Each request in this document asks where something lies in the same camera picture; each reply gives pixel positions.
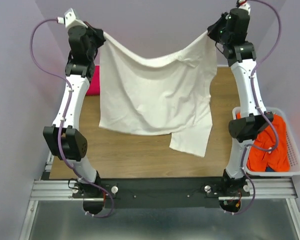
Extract orange t shirt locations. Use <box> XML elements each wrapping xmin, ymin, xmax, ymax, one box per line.
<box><xmin>235</xmin><ymin>112</ymin><xmax>291</xmax><ymax>173</ymax></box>

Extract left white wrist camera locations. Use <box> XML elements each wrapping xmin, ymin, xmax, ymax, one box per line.
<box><xmin>57</xmin><ymin>8</ymin><xmax>88</xmax><ymax>30</ymax></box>

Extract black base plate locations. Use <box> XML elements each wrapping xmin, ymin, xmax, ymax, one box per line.
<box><xmin>72</xmin><ymin>176</ymin><xmax>251</xmax><ymax>209</ymax></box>

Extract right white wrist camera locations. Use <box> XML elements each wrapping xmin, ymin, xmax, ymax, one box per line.
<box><xmin>236</xmin><ymin>0</ymin><xmax>251</xmax><ymax>14</ymax></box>

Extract white plastic basket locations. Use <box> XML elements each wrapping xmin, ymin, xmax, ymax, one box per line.
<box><xmin>226</xmin><ymin>107</ymin><xmax>300</xmax><ymax>178</ymax></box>

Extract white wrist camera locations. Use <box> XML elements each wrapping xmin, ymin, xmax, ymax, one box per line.
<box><xmin>57</xmin><ymin>8</ymin><xmax>88</xmax><ymax>30</ymax></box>
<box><xmin>236</xmin><ymin>0</ymin><xmax>251</xmax><ymax>14</ymax></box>

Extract white t shirt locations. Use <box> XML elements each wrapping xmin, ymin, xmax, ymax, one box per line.
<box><xmin>99</xmin><ymin>33</ymin><xmax>217</xmax><ymax>157</ymax></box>

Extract folded pink t shirt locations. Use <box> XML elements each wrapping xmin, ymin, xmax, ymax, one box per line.
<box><xmin>86</xmin><ymin>65</ymin><xmax>101</xmax><ymax>96</ymax></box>

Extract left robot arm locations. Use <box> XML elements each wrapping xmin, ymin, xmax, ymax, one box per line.
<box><xmin>43</xmin><ymin>25</ymin><xmax>107</xmax><ymax>196</ymax></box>

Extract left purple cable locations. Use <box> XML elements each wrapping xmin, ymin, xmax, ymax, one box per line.
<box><xmin>29</xmin><ymin>18</ymin><xmax>116</xmax><ymax>219</ymax></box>

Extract purple cable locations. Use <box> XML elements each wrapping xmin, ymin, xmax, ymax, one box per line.
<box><xmin>223</xmin><ymin>0</ymin><xmax>282</xmax><ymax>216</ymax></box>
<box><xmin>29</xmin><ymin>18</ymin><xmax>116</xmax><ymax>219</ymax></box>

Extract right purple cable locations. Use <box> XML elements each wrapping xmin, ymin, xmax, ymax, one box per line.
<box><xmin>223</xmin><ymin>0</ymin><xmax>282</xmax><ymax>216</ymax></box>

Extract aluminium frame rail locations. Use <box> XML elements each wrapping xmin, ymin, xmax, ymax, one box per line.
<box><xmin>19</xmin><ymin>65</ymin><xmax>76</xmax><ymax>240</ymax></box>

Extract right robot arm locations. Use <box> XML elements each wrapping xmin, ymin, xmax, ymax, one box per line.
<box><xmin>207</xmin><ymin>1</ymin><xmax>274</xmax><ymax>194</ymax></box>

